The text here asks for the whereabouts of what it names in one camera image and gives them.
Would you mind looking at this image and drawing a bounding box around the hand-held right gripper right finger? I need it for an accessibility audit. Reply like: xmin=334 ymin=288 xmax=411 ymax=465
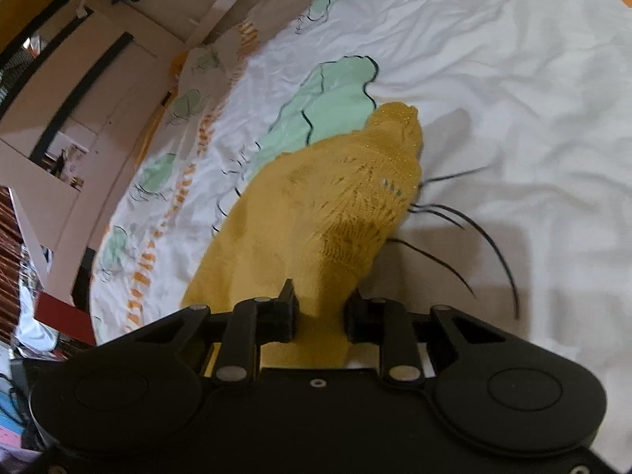
xmin=342 ymin=288 xmax=507 ymax=387

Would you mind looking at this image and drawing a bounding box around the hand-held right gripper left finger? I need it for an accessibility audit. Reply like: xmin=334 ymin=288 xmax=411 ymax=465
xmin=132 ymin=279 xmax=300 ymax=384

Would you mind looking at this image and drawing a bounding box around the yellow knit sweater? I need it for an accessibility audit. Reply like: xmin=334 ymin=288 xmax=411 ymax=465
xmin=180 ymin=101 xmax=425 ymax=371

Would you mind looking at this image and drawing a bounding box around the red box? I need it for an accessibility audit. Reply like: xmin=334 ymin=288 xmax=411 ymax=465
xmin=34 ymin=290 xmax=98 ymax=346

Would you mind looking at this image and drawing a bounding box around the white leaf print bed sheet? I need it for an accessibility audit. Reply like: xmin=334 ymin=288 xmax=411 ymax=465
xmin=91 ymin=0 xmax=632 ymax=470

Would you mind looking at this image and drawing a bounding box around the leaf print pillow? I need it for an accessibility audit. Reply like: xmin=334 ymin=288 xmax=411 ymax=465
xmin=174 ymin=45 xmax=250 ymax=109

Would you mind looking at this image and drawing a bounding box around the white cabinet with black handles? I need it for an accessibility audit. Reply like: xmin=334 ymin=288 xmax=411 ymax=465
xmin=0 ymin=0 xmax=191 ymax=277

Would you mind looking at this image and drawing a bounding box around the beige wooden bed frame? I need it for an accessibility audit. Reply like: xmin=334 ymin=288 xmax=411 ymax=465
xmin=182 ymin=0 xmax=346 ymax=53

